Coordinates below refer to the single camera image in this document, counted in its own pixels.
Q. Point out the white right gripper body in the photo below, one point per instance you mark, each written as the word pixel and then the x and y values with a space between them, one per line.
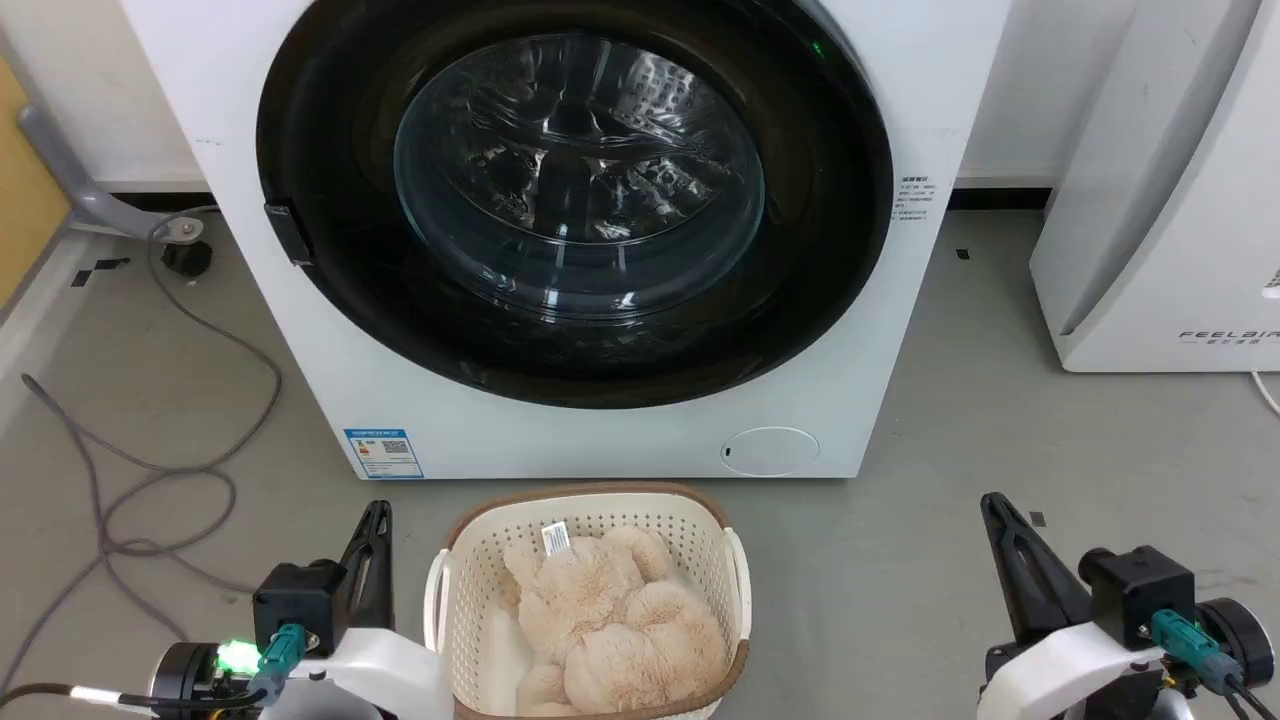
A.
pixel 1070 680

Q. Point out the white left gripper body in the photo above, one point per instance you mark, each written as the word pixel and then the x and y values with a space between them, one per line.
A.
pixel 390 680

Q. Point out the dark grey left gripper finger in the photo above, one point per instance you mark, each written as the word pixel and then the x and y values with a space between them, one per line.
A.
pixel 352 580
pixel 381 570

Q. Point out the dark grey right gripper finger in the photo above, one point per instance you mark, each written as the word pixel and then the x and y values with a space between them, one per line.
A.
pixel 1008 570
pixel 1050 585

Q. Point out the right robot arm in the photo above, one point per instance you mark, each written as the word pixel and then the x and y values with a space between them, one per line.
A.
pixel 1240 640

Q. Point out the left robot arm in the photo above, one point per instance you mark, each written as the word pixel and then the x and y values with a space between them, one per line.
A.
pixel 190 680

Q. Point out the white front-load washing machine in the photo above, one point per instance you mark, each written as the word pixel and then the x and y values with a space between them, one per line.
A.
pixel 300 380

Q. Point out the black round glass washer door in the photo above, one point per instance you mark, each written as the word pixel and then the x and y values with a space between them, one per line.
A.
pixel 320 150

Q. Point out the cream perforated laundry basket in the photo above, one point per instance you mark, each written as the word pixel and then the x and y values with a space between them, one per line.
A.
pixel 480 590

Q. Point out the blue energy label sticker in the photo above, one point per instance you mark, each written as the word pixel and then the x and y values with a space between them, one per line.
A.
pixel 384 453

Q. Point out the white plush toy tag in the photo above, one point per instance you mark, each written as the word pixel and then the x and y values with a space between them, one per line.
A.
pixel 556 539

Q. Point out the beige plush teddy bear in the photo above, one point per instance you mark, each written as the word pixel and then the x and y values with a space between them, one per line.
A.
pixel 620 630

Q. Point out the round white filter cover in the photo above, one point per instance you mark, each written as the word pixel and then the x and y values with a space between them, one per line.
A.
pixel 770 451

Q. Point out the white air purifier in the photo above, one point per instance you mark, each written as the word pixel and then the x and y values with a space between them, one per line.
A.
pixel 1150 250

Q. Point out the small printed text sticker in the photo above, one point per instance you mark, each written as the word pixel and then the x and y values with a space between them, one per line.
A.
pixel 915 200

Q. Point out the grey metal stand leg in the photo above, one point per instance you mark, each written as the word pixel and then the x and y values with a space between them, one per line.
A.
pixel 90 200

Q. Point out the yellow wooden panel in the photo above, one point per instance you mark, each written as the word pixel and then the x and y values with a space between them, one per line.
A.
pixel 25 200

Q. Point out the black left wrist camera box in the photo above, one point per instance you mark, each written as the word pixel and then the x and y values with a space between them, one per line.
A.
pixel 300 600

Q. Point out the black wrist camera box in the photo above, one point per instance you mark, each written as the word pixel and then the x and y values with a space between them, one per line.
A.
pixel 300 600
pixel 1140 595

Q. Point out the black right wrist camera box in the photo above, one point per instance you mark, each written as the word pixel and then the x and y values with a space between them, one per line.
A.
pixel 1140 595

